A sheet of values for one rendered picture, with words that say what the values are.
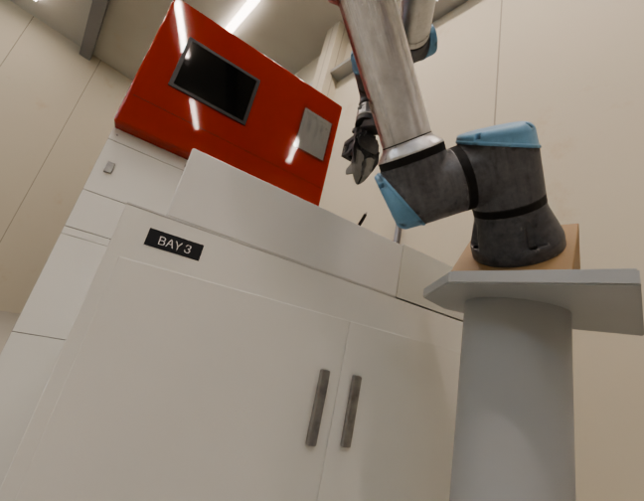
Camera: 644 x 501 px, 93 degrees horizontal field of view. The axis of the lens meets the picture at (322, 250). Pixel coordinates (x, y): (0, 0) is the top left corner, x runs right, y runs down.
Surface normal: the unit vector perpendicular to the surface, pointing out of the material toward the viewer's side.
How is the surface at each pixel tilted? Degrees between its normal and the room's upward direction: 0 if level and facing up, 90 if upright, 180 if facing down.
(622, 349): 90
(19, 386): 90
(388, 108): 135
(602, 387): 90
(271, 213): 90
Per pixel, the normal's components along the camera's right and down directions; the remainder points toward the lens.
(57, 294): 0.51, -0.14
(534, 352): -0.18, -0.32
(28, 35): 0.69, -0.07
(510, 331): -0.54, -0.36
